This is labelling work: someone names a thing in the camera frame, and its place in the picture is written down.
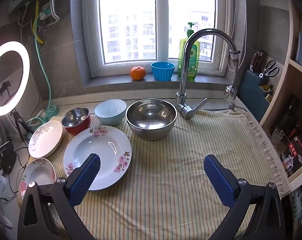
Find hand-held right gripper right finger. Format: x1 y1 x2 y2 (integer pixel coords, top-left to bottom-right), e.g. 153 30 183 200
203 154 286 240

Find large steel bowl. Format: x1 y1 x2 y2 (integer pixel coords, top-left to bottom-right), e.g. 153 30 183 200
125 99 177 140

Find black tripod stand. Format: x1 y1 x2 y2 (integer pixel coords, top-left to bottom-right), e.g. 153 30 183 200
10 110 35 140

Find clear glass cup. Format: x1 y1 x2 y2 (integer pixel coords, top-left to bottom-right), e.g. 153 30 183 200
272 127 285 143

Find wooden shelf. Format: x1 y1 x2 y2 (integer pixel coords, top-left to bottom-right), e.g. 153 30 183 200
259 0 302 193

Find metal flexible hose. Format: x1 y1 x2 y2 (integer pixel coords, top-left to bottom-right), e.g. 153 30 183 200
50 0 60 27

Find blue fluted silicone cup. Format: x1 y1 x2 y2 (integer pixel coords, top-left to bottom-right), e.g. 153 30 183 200
150 62 176 82

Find brown handled knife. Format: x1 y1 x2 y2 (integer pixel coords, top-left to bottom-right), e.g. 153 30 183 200
256 50 266 73
249 53 258 72

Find large pink floral plate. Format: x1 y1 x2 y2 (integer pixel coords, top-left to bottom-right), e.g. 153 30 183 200
63 125 132 191

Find blue knife holder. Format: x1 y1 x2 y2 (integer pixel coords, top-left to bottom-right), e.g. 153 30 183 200
243 69 272 123

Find teal cable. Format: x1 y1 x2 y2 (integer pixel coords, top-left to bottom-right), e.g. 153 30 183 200
28 29 59 128

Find light blue ceramic bowl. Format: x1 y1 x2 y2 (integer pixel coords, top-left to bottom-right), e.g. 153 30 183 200
94 99 127 127

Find grey handled scissors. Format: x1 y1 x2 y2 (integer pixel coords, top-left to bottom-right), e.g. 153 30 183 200
259 59 279 78

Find chrome faucet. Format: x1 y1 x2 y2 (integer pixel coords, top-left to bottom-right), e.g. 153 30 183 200
175 28 241 120

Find white framed window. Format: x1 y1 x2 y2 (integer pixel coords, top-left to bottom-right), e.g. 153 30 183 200
82 0 237 78

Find white wall socket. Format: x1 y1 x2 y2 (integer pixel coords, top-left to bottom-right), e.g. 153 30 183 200
40 2 51 20

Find red and black box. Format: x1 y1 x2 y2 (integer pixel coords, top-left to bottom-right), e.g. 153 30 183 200
279 130 302 178

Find white plate grey leaf print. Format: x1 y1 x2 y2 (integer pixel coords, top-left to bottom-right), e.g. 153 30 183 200
28 120 63 158

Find orange fruit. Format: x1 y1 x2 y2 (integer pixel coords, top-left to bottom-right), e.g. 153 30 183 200
130 66 147 81

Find red steel bowl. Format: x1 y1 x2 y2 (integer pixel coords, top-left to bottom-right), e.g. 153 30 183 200
61 107 91 136

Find yellow hose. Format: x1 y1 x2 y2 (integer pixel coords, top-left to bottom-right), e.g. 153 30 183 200
32 1 47 46

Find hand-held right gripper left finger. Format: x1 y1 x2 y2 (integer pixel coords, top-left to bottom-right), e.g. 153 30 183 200
17 153 101 240

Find tall black box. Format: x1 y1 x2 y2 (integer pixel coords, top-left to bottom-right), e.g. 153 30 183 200
281 95 301 135

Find small pink floral plate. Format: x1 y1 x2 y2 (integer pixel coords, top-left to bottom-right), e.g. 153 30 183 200
20 158 57 200

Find green dish soap bottle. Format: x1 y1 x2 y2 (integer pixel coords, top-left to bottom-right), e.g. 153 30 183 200
177 22 201 80

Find white ring light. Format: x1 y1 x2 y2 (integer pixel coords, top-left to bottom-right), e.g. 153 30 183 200
0 41 31 117

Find metal bead cord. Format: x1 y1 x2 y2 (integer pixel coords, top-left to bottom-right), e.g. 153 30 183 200
241 17 248 63

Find yellow striped cloth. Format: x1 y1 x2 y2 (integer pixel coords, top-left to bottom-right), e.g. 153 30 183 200
45 109 290 240

